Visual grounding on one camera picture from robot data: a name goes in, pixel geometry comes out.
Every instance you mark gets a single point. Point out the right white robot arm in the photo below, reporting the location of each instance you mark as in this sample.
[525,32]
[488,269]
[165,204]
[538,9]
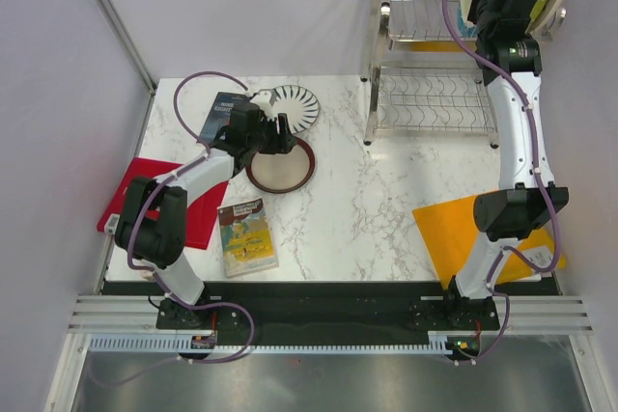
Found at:
[527,196]

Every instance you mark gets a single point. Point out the orange cutting board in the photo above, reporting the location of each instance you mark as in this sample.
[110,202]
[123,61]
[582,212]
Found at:
[449,232]

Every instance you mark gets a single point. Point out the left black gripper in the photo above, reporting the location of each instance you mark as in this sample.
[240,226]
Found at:
[282,143]

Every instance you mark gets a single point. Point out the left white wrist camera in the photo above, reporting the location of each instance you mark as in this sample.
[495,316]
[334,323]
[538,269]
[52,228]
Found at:
[264,99]

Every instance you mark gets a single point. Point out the red folder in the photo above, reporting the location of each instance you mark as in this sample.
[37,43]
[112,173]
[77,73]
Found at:
[201,215]

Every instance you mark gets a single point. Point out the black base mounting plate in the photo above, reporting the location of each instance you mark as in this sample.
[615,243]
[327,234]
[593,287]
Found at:
[351,312]

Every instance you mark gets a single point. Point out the stainless steel dish rack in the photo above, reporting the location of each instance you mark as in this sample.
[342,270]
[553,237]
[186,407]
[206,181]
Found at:
[417,79]

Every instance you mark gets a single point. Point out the black and white striped plate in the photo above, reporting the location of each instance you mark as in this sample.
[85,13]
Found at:
[299,104]

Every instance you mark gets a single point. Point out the dark blue paperback book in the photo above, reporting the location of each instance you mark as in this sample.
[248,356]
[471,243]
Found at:
[219,114]

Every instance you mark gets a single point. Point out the grey slotted cable duct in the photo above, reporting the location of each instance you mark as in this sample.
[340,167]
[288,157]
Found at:
[192,344]

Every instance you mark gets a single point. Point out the yellow illustrated paperback book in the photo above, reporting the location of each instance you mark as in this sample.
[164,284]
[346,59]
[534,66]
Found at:
[246,241]

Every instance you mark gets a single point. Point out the cream plate with red rim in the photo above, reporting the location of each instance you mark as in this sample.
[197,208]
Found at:
[283,173]

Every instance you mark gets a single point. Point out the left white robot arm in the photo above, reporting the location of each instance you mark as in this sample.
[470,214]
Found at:
[152,223]

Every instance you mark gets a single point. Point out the blue polka dot plate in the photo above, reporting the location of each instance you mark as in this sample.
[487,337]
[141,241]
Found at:
[467,31]

